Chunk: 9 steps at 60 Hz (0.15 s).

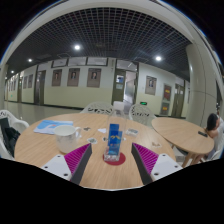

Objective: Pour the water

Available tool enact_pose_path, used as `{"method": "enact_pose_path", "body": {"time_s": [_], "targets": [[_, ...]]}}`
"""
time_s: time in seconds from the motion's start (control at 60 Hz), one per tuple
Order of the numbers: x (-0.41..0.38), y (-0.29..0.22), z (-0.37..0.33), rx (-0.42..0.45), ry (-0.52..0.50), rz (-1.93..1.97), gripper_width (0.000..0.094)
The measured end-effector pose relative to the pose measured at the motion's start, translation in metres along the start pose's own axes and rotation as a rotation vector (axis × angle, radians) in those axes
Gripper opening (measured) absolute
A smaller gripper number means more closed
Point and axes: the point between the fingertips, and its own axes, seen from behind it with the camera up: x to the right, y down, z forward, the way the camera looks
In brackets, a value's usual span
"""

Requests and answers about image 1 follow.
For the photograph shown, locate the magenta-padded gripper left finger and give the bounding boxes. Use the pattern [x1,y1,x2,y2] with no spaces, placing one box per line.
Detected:
[41,142,93,186]

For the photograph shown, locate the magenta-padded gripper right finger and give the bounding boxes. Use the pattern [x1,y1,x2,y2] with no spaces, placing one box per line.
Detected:
[130,142,184,186]

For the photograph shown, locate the white ceramic mug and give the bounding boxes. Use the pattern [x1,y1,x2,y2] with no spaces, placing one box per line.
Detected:
[53,124,83,155]

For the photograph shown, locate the flat round red coaster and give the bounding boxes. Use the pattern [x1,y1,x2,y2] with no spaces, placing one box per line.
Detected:
[102,151,127,167]

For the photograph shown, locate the round wooden side table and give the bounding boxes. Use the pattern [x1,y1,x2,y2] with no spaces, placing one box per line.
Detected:
[151,116,216,168]

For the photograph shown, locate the blue and white booklet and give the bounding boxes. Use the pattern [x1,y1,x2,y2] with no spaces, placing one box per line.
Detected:
[32,119,75,136]

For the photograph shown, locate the small white card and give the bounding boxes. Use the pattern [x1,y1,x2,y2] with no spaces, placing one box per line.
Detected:
[125,128,140,137]

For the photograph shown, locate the white plastic lattice chair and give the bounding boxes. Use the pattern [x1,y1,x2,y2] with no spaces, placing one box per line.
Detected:
[0,109,31,161]
[128,103,157,127]
[79,101,115,116]

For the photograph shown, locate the black jacket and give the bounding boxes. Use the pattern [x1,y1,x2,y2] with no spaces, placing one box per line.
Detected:
[0,117,22,158]

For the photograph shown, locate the person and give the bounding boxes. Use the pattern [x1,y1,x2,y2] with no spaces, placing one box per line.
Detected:
[199,112,224,162]

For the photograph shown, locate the round ceiling lights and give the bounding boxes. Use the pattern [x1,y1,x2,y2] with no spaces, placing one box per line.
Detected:
[9,43,164,75]

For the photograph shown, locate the framed wall portraits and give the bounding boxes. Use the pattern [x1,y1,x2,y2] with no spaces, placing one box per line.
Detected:
[7,67,158,97]

